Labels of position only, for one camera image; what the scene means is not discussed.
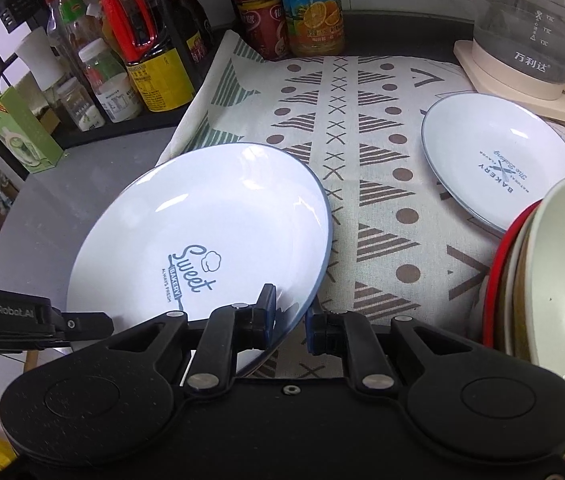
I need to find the small blue-rimmed plate crossed print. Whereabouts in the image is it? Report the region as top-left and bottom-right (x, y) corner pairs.
(421, 92), (565, 233)

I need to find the yellow-capped sauce bottle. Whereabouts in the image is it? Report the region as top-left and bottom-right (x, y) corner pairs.
(56, 0), (96, 47)

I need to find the blue-rimmed plate with script print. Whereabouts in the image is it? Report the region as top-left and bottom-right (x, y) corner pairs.
(66, 142), (335, 378)

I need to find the orange juice bottle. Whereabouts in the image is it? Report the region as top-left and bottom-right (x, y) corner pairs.
(275, 0), (346, 58)

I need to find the green carton box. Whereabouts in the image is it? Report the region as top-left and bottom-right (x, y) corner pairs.
(0, 86), (66, 175)

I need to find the red and black bowl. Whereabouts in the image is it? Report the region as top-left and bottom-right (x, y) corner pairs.
(479, 199), (565, 476)

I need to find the large soy sauce bottle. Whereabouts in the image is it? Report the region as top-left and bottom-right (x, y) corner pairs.
(98, 0), (198, 112)

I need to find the cream kettle base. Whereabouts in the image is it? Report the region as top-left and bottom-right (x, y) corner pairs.
(453, 39), (565, 129)

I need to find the dark sauce bottle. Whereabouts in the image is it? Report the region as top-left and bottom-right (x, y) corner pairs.
(180, 0), (214, 63)

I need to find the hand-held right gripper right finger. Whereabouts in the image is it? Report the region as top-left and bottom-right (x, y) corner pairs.
(307, 311), (468, 391)

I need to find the glass electric kettle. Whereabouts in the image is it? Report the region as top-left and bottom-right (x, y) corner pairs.
(472, 0), (565, 102)

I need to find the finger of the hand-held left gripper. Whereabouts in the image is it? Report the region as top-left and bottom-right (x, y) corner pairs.
(56, 311), (116, 347)

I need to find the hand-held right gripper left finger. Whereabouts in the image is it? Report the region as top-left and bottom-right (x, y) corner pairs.
(107, 284), (278, 392)

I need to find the white-capped seasoning jar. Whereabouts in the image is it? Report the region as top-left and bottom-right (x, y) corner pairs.
(78, 38), (144, 124)

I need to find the patterned fringed table cloth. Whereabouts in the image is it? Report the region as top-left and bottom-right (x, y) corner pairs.
(155, 30), (565, 381)

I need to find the small clear glass jar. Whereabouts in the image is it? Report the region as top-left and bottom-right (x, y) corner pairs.
(55, 77), (106, 133)

